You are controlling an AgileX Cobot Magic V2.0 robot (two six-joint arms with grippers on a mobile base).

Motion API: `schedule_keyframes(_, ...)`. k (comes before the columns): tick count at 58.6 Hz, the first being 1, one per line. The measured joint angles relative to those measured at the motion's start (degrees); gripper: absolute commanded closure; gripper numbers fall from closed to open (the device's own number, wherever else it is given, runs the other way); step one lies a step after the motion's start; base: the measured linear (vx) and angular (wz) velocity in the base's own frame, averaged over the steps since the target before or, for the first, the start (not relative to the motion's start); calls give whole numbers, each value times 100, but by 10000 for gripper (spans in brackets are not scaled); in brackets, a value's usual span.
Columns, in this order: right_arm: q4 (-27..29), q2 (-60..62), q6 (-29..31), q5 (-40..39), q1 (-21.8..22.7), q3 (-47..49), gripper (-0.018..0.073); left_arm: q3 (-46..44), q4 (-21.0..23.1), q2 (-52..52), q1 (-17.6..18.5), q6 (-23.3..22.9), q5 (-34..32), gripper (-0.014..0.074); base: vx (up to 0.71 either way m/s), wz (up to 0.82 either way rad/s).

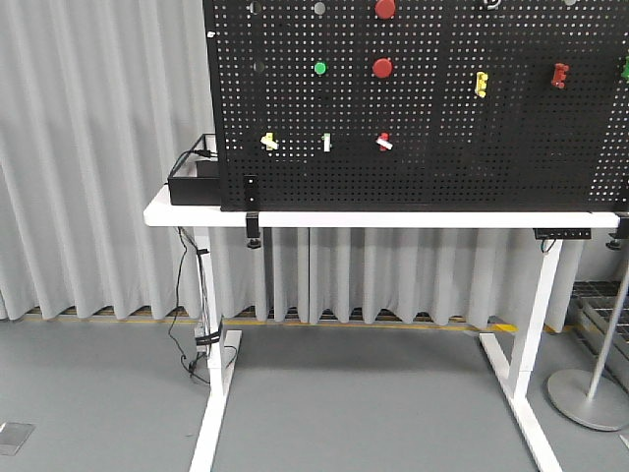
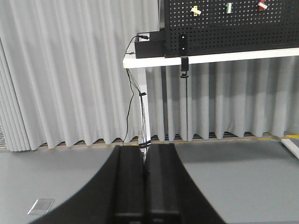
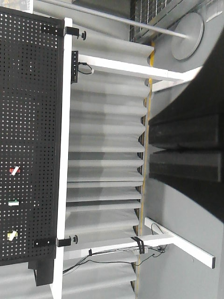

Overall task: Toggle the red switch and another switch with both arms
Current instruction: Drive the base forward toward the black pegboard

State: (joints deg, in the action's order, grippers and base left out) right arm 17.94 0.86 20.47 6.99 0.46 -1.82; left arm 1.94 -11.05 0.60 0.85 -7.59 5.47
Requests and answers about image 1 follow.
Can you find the red toggle switch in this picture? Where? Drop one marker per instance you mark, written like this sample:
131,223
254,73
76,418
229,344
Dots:
559,75
383,142

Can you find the upper red round push button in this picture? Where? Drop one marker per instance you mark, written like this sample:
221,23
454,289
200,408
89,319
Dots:
385,9

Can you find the grey floor outlet plate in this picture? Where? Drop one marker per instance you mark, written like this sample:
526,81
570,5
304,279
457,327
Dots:
13,436

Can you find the red toggle switch lower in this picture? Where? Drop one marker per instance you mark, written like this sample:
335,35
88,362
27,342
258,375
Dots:
383,142

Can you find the red toggle switch upper right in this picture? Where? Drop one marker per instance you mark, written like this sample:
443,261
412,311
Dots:
559,75

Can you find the black left panel clamp bracket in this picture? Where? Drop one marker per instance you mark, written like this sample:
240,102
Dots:
251,203

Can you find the grey floor grating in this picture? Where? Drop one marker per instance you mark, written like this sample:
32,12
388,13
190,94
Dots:
589,311

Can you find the red round push button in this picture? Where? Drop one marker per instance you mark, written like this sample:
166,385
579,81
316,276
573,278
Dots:
382,67
385,9

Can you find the black table control panel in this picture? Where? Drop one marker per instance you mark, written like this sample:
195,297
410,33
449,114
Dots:
550,234

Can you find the black perforated pegboard panel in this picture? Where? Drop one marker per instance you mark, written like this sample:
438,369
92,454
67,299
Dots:
526,146

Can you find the grey curtain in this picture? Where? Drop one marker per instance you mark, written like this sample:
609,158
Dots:
97,100

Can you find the white height-adjustable table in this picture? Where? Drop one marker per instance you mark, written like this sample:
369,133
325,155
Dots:
512,371

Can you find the green switch at right edge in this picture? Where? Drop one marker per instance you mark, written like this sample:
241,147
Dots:
625,70

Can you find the lower red round push button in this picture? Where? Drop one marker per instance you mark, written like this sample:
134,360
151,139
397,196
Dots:
382,67

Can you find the yellow toggle switch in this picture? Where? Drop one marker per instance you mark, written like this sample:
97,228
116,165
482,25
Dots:
481,84
269,141

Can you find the green toggle switch lower middle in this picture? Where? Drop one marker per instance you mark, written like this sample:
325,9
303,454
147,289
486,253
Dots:
326,139

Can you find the grey round stand base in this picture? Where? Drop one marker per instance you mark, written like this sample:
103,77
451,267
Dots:
590,399

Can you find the black right panel clamp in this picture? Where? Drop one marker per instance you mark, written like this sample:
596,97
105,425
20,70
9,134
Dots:
620,234

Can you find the black open box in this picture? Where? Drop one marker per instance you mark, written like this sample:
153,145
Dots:
194,179

